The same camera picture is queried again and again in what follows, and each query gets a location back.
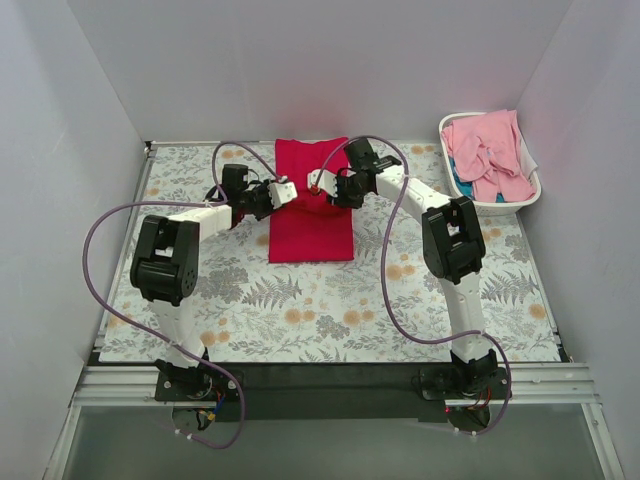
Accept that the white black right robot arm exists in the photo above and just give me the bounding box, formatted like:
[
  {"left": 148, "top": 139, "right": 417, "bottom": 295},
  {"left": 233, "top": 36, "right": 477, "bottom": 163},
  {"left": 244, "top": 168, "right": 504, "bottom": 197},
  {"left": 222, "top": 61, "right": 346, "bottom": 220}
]
[{"left": 307, "top": 136, "right": 510, "bottom": 400}]

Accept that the aluminium frame rail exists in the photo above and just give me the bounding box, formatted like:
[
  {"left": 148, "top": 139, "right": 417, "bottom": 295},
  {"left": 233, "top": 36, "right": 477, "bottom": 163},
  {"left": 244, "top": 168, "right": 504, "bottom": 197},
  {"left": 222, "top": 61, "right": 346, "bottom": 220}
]
[{"left": 72, "top": 363, "right": 601, "bottom": 406}]

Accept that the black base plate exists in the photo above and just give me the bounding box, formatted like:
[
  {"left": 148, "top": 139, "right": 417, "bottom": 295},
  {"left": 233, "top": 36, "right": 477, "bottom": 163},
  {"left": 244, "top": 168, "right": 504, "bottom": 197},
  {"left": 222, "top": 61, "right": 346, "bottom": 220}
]
[{"left": 154, "top": 360, "right": 508, "bottom": 423}]

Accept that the red t shirt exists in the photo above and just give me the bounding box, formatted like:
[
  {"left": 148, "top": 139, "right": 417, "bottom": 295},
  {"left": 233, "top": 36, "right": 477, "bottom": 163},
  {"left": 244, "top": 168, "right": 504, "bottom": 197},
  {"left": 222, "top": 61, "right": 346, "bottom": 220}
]
[{"left": 268, "top": 137, "right": 354, "bottom": 264}]

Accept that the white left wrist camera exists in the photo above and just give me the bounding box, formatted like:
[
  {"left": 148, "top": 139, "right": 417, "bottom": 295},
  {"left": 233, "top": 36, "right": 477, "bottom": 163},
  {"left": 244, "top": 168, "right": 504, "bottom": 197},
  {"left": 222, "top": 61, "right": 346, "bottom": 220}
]
[{"left": 267, "top": 180, "right": 298, "bottom": 210}]

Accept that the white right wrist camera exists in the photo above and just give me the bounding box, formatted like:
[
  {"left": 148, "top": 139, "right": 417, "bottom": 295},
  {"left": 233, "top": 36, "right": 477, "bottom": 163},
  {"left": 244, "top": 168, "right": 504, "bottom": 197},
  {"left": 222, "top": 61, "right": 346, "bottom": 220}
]
[{"left": 307, "top": 169, "right": 337, "bottom": 197}]

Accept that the blue garment in basket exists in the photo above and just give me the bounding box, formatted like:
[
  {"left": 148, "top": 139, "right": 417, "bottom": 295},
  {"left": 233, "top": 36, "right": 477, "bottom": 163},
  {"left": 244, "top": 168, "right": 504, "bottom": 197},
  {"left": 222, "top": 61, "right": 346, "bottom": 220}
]
[{"left": 449, "top": 157, "right": 474, "bottom": 199}]

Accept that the white laundry basket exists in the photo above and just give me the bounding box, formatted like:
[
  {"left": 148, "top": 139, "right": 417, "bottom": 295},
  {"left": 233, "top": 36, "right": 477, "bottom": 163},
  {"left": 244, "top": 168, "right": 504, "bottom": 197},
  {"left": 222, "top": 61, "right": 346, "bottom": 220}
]
[{"left": 438, "top": 109, "right": 542, "bottom": 216}]

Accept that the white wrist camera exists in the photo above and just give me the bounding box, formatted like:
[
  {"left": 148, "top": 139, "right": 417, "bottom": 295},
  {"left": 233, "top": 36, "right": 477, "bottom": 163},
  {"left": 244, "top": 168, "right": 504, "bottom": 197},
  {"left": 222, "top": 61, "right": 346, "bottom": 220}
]
[
  {"left": 307, "top": 169, "right": 337, "bottom": 197},
  {"left": 267, "top": 180, "right": 298, "bottom": 210}
]

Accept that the pink t shirt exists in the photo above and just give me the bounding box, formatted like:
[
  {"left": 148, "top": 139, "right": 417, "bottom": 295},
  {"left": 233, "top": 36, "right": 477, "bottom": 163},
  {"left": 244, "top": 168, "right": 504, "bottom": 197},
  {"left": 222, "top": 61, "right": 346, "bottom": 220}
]
[{"left": 441, "top": 109, "right": 536, "bottom": 203}]

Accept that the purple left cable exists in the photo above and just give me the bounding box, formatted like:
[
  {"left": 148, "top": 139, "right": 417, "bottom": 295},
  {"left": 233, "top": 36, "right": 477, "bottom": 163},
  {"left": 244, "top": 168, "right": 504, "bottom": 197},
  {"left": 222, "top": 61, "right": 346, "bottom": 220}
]
[{"left": 82, "top": 142, "right": 287, "bottom": 450}]

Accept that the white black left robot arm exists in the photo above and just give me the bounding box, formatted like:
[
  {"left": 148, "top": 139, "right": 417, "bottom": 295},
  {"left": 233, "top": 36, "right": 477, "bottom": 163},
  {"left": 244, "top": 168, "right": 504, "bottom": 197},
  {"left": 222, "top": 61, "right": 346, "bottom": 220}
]
[{"left": 130, "top": 164, "right": 274, "bottom": 400}]

